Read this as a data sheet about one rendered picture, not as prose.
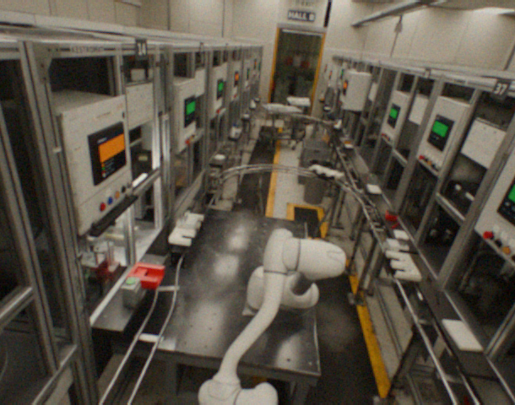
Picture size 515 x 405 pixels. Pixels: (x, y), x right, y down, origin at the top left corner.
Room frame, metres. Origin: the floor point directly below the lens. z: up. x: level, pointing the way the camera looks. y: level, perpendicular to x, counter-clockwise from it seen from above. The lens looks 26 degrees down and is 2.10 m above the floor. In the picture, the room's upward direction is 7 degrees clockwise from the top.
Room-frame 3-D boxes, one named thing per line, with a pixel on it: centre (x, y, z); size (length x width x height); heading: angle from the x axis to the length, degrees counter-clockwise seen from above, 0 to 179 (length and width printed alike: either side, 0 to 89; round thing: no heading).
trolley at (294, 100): (8.46, -0.76, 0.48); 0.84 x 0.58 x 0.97; 6
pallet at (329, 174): (3.45, -0.74, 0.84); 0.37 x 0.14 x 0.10; 56
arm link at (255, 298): (1.44, -0.10, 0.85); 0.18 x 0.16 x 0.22; 88
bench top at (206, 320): (1.82, 0.08, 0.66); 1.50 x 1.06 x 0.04; 178
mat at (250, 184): (6.27, -0.05, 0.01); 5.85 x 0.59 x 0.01; 178
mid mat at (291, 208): (3.77, -0.71, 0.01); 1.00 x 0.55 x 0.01; 178
